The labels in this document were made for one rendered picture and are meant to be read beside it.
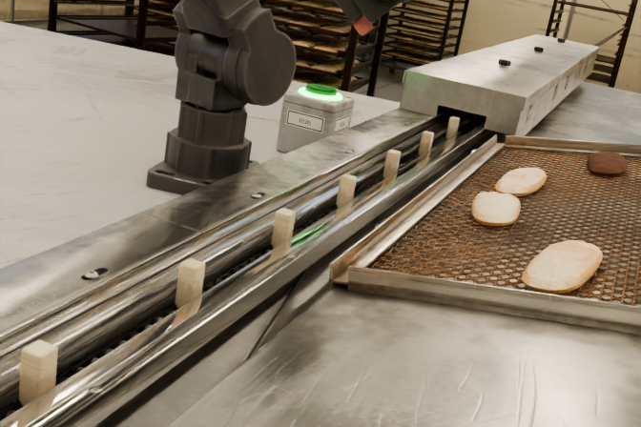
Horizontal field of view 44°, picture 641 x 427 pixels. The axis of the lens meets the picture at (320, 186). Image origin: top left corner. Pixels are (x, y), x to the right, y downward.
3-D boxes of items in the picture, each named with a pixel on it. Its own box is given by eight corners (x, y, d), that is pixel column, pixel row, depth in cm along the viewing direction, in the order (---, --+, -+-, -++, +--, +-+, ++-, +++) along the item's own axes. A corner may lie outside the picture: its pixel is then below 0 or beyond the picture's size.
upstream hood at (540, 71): (529, 59, 231) (536, 30, 228) (592, 72, 225) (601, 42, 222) (395, 118, 119) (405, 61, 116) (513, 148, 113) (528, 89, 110)
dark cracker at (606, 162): (588, 156, 86) (589, 146, 86) (626, 158, 85) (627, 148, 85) (585, 174, 77) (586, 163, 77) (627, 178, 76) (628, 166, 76)
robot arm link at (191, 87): (173, 112, 82) (209, 127, 79) (184, 13, 79) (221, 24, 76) (235, 107, 90) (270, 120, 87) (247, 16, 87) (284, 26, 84)
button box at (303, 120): (294, 164, 108) (307, 84, 105) (347, 179, 105) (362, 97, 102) (266, 176, 101) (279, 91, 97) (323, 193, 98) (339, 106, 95)
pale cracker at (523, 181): (513, 172, 78) (514, 160, 78) (553, 176, 77) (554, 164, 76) (485, 193, 70) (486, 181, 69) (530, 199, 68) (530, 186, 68)
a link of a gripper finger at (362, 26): (339, 7, 116) (330, -7, 107) (379, -24, 115) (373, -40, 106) (365, 44, 116) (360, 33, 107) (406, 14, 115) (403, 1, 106)
